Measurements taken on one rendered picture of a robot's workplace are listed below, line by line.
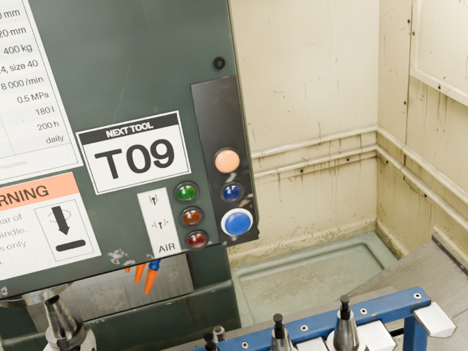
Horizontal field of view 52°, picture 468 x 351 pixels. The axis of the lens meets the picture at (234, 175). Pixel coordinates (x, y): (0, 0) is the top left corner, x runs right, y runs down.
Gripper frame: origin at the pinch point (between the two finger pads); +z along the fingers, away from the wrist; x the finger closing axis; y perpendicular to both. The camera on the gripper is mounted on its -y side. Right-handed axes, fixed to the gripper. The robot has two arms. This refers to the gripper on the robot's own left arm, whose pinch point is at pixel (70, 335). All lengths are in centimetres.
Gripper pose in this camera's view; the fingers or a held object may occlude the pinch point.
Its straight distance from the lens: 94.2
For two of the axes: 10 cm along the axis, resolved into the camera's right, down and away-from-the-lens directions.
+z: -1.5, -5.0, 8.6
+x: 9.8, -1.9, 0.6
